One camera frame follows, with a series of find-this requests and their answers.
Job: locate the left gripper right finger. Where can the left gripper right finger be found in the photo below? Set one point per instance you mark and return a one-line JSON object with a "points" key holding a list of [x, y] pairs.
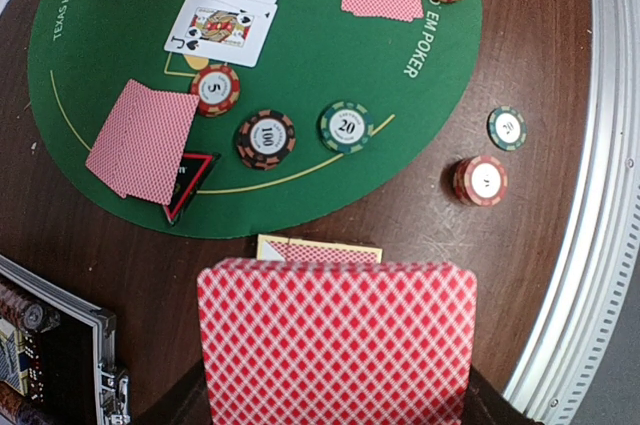
{"points": [[484, 405]]}

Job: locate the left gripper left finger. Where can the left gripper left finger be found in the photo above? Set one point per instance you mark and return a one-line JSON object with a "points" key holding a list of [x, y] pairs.
{"points": [[185, 403]]}

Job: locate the red-backed card deck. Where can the red-backed card deck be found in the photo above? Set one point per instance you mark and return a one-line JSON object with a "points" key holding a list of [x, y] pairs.
{"points": [[336, 343]]}

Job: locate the orange chip stack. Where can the orange chip stack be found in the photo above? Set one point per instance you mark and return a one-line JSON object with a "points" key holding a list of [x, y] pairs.
{"points": [[480, 181]]}

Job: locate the green chip stack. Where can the green chip stack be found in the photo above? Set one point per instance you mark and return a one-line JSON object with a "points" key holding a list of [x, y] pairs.
{"points": [[507, 128]]}

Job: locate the face-up community card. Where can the face-up community card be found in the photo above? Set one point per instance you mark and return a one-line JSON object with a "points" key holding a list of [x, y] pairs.
{"points": [[233, 33]]}

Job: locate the aluminium poker case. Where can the aluminium poker case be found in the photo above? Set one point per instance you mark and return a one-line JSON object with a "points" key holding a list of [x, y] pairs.
{"points": [[83, 382]]}

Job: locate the red dice in case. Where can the red dice in case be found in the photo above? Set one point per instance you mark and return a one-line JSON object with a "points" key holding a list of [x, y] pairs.
{"points": [[35, 377]]}

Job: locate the tan card box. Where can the tan card box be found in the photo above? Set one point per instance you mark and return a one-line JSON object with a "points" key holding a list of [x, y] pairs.
{"points": [[276, 248]]}

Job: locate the blue card deck in case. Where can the blue card deck in case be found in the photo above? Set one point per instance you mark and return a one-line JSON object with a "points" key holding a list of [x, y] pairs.
{"points": [[15, 363]]}

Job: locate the brown chip row in case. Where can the brown chip row in case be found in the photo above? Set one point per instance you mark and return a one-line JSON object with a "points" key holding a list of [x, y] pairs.
{"points": [[25, 311]]}

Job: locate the triangular all-in marker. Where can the triangular all-in marker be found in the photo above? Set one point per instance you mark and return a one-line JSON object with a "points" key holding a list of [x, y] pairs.
{"points": [[194, 168]]}

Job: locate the round green poker mat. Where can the round green poker mat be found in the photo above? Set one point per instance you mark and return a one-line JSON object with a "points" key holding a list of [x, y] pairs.
{"points": [[409, 75]]}

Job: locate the aluminium front rail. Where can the aluminium front rail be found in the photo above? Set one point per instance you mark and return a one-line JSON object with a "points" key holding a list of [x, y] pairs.
{"points": [[601, 244]]}

